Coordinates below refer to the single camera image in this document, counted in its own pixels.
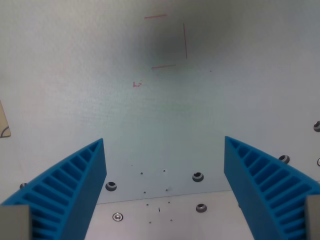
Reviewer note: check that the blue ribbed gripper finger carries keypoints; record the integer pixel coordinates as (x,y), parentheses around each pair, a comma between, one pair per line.
(270,190)
(62,190)

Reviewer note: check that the grey socket head screw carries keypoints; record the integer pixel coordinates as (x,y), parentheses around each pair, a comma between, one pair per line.
(23,185)

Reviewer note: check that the beige card with dark arc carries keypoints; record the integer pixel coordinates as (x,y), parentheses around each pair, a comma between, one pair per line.
(3,122)

